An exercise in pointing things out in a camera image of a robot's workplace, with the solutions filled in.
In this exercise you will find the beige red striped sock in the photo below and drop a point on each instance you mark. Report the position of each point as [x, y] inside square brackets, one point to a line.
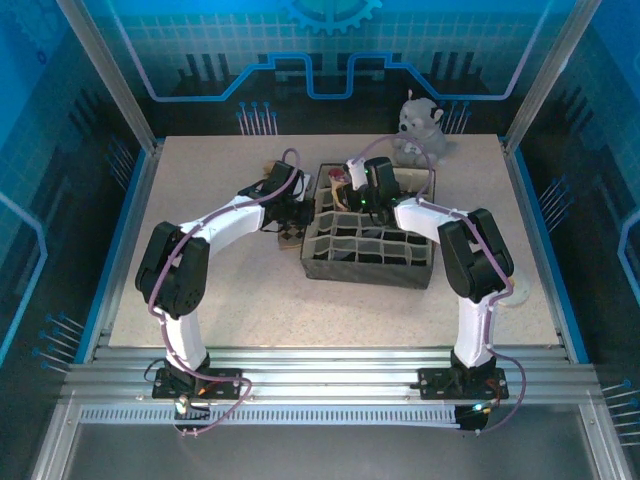
[339, 187]

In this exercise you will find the dark fabric sock organizer box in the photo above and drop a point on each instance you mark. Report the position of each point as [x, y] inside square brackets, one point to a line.
[370, 250]

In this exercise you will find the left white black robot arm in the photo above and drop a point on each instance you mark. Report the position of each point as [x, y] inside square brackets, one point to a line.
[175, 280]

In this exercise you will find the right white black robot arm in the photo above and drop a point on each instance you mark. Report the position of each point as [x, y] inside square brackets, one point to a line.
[475, 260]

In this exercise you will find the grey plush husky toy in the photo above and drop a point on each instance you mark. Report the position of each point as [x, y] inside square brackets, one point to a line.
[425, 125]

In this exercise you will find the white round disc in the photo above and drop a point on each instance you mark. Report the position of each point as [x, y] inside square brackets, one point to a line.
[517, 292]

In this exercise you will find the grey metal sheet panel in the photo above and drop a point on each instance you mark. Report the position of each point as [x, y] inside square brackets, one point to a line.
[325, 455]

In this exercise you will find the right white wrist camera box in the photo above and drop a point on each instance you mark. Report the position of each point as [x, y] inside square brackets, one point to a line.
[357, 172]

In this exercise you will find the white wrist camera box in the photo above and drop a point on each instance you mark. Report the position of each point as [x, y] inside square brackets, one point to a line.
[299, 186]
[357, 172]

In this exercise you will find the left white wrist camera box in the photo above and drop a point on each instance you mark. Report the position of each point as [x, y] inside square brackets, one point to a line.
[299, 186]

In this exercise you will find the aluminium frame rail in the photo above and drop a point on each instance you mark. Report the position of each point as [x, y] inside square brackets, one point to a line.
[325, 370]

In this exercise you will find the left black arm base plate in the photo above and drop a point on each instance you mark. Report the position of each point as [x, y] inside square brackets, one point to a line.
[225, 385]

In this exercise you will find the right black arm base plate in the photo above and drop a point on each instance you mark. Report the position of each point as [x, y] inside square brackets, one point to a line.
[435, 384]

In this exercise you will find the aluminium frame post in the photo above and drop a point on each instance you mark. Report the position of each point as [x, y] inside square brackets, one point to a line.
[100, 65]
[550, 65]

